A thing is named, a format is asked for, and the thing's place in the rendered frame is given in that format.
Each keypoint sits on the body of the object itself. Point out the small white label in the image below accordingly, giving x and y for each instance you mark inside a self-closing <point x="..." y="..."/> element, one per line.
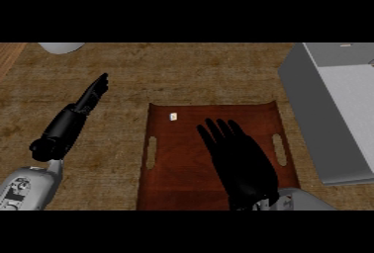
<point x="174" y="116"/>

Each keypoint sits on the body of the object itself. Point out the white rounded object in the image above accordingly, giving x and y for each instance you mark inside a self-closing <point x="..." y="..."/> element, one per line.
<point x="61" y="47"/>

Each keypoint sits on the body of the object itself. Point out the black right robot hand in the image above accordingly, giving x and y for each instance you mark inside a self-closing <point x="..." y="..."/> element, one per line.
<point x="243" y="164"/>

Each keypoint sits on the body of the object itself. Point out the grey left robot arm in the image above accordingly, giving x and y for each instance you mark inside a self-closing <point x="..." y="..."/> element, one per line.
<point x="29" y="187"/>

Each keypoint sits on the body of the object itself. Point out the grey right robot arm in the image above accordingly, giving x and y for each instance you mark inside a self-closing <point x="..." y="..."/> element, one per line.
<point x="298" y="200"/>

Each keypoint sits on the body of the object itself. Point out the grey open box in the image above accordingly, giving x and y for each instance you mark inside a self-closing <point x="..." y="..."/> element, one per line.
<point x="336" y="112"/>

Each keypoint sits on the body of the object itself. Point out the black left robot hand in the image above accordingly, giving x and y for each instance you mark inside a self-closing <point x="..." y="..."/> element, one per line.
<point x="66" y="128"/>

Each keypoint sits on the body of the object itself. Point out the brown wooden tray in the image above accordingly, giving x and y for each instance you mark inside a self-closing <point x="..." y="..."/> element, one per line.
<point x="194" y="171"/>

